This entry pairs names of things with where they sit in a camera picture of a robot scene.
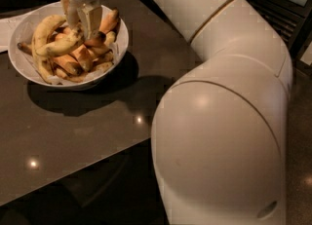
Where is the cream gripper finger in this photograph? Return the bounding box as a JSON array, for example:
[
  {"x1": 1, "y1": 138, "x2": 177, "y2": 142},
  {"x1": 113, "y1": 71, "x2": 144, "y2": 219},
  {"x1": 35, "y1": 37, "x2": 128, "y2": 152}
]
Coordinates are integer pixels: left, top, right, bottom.
[
  {"x1": 60, "y1": 0, "x2": 81, "y2": 28},
  {"x1": 77, "y1": 3, "x2": 102, "y2": 40}
]

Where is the long yellow top banana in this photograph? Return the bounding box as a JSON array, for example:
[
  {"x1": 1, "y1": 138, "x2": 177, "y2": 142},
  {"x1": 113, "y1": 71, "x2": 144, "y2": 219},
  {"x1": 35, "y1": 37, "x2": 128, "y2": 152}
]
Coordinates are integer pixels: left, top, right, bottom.
[{"x1": 36, "y1": 26, "x2": 84, "y2": 56}]

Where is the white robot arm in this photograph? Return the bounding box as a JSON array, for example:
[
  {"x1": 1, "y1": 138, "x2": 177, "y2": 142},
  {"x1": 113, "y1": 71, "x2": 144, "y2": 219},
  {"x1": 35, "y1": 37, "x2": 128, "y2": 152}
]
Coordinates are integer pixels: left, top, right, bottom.
[{"x1": 151, "y1": 0, "x2": 293, "y2": 225}]

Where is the orange banana at rim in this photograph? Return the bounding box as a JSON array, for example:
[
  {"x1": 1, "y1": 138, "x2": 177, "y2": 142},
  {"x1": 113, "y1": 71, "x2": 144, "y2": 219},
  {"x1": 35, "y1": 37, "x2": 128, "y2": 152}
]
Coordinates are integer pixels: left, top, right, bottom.
[{"x1": 99, "y1": 9, "x2": 120, "y2": 34}]

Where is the small yellow banana right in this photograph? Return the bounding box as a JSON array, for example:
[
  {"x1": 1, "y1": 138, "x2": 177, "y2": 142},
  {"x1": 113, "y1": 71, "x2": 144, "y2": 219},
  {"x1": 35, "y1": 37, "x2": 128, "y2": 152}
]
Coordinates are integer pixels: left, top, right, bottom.
[{"x1": 104, "y1": 31, "x2": 116, "y2": 47}]

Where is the yellow left curved banana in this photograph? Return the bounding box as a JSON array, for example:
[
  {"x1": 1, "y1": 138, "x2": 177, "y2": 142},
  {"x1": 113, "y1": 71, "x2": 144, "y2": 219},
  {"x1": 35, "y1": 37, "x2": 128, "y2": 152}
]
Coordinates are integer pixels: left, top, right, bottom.
[{"x1": 31, "y1": 15, "x2": 65, "y2": 84}]

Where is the orange banana in middle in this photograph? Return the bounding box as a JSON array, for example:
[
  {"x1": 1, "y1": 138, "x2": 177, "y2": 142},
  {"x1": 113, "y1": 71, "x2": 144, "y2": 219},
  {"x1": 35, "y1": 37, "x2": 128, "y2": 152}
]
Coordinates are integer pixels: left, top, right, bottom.
[{"x1": 52, "y1": 55, "x2": 82, "y2": 76}]

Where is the yellow banana at bottom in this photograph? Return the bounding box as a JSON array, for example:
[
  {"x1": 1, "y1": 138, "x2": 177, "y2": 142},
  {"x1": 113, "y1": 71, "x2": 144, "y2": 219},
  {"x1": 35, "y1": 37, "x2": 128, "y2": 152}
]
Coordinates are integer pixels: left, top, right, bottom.
[{"x1": 56, "y1": 61, "x2": 114, "y2": 83}]

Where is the white bowl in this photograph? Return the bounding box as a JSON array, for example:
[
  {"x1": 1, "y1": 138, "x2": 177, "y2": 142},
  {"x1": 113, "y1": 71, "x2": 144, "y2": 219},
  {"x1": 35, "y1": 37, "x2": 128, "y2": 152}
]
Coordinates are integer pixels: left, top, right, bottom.
[{"x1": 8, "y1": 2, "x2": 129, "y2": 91}]

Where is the white paper sheet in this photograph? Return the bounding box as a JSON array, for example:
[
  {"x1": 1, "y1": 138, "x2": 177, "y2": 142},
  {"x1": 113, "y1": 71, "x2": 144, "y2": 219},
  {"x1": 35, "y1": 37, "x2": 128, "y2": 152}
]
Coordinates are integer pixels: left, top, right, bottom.
[{"x1": 0, "y1": 12, "x2": 30, "y2": 53}]

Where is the dark metal vent grille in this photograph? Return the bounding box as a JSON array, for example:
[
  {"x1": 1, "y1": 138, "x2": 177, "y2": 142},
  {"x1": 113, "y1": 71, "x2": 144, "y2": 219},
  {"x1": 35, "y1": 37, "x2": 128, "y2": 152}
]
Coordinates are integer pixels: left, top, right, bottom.
[{"x1": 248, "y1": 0, "x2": 312, "y2": 60}]

